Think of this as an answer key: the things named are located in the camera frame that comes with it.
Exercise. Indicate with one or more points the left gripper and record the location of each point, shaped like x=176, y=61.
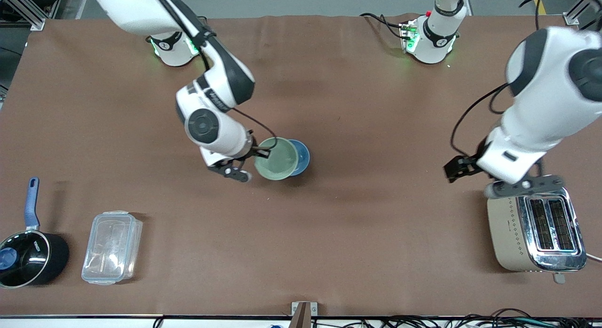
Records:
x=467, y=164

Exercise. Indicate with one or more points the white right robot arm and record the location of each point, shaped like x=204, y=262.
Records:
x=211, y=125

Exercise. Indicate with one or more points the clear plastic lidded container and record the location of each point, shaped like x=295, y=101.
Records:
x=112, y=248

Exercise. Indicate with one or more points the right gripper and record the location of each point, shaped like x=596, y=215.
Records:
x=252, y=152

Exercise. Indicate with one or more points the aluminium frame profile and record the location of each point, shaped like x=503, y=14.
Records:
x=574, y=15
x=23, y=7

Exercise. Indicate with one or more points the glass lid with blue knob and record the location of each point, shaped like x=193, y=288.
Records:
x=19, y=260

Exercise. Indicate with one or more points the beige chrome toaster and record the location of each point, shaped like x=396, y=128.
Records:
x=536, y=231

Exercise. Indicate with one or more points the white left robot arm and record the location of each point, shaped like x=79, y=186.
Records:
x=550, y=107

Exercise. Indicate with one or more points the green bowl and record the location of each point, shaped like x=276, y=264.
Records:
x=277, y=161

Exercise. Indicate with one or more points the blue bowl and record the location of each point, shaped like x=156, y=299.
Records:
x=302, y=157

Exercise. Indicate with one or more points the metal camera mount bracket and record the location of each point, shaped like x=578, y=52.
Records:
x=304, y=314

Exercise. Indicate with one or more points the brown table cover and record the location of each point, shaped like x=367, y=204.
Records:
x=357, y=224

